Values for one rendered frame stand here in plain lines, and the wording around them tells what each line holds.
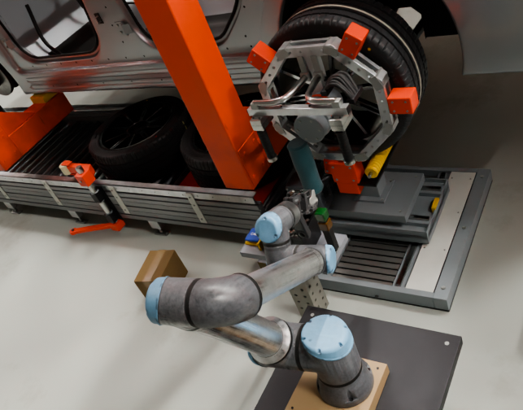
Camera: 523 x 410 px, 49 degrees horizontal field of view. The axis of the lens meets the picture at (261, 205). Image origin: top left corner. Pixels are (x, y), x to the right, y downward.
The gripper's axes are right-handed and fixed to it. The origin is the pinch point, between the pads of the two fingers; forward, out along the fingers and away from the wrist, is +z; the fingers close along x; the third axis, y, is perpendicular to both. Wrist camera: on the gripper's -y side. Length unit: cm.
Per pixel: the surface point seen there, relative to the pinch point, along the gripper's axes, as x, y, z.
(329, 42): -6, 55, 15
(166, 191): 111, -12, 47
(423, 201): -20, -24, 76
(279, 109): 11.7, 34.0, 4.1
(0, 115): 235, 36, 49
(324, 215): -4.3, -4.8, -1.9
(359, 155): -5.6, 8.3, 35.3
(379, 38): -22, 54, 25
